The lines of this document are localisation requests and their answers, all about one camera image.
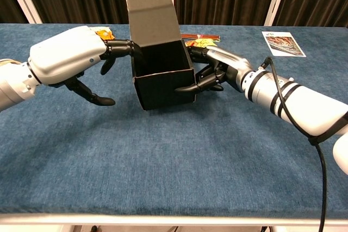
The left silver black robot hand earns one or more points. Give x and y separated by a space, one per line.
62 58

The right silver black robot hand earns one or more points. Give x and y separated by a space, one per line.
231 62

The black foldable paper box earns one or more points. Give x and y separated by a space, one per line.
163 88

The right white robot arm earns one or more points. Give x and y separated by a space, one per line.
307 107

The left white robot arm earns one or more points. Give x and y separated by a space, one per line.
11 90

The yellow green snack packet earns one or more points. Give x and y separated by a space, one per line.
202 42

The red snack stick packet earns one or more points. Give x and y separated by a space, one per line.
190 36

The orange snack packet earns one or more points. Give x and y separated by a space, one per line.
106 34

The white picture card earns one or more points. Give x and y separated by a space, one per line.
284 44

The blue table cloth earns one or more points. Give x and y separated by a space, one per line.
163 161

